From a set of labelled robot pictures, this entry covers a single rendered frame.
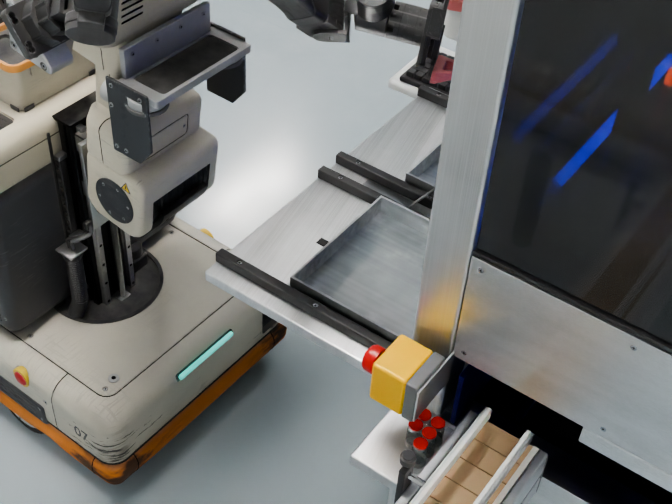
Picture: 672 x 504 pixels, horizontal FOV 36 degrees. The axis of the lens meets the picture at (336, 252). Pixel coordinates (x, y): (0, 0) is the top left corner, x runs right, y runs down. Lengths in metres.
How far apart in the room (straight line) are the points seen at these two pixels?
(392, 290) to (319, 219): 0.21
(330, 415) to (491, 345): 1.29
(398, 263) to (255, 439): 0.96
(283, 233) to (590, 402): 0.67
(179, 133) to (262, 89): 1.61
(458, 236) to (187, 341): 1.23
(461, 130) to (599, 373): 0.35
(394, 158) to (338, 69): 1.87
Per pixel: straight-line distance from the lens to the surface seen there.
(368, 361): 1.40
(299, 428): 2.58
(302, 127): 3.49
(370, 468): 1.45
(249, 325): 2.50
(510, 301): 1.29
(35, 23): 1.71
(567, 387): 1.34
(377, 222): 1.79
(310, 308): 1.61
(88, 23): 1.60
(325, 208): 1.81
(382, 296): 1.66
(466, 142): 1.19
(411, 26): 1.55
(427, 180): 1.89
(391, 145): 1.97
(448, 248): 1.29
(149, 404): 2.33
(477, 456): 1.42
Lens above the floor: 2.06
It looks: 43 degrees down
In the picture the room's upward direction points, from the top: 4 degrees clockwise
